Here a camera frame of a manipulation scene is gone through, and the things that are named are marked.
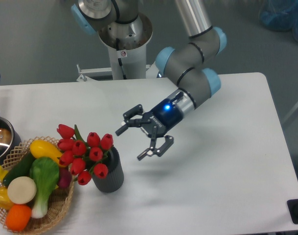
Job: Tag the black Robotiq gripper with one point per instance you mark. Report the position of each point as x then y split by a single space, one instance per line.
163 116

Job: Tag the dark grey ribbed vase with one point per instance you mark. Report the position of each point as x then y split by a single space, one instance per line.
115 177

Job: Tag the red tulip bouquet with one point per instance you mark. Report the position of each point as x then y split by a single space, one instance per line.
86 158

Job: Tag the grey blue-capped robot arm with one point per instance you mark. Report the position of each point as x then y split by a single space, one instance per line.
194 86

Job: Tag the purple red radish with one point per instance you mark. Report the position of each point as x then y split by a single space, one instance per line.
65 178

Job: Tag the yellow squash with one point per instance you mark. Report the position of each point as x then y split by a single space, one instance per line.
42 148

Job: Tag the green bok choy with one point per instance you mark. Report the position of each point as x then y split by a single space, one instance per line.
45 173

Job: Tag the woven wicker basket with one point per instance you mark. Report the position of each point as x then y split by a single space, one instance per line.
59 201

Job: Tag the dark green cucumber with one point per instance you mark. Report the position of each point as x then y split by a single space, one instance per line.
22 168

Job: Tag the beige round slice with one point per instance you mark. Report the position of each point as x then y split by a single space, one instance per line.
21 190

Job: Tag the yellow banana tip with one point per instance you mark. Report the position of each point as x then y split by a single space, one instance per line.
3 173

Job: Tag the orange fruit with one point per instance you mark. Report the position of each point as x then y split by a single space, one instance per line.
18 217

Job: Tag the yellow bell pepper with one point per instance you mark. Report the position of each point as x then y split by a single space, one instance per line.
5 201

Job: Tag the blue plastic bag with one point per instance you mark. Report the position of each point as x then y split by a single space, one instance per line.
280 15

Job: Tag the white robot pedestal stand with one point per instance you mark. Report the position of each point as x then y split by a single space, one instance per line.
127 49

